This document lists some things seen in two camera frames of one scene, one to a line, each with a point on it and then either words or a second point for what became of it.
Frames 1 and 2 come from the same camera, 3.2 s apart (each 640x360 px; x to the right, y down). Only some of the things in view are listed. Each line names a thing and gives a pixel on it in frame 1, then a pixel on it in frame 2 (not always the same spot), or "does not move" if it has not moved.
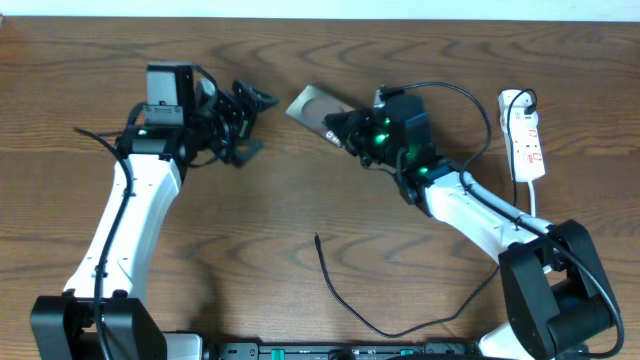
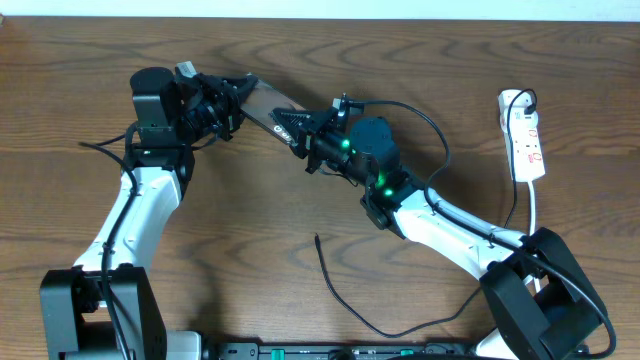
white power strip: (520, 124) does not move
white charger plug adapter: (518, 117) does not move
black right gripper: (354, 124) → (305, 131)
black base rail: (360, 350) does not move
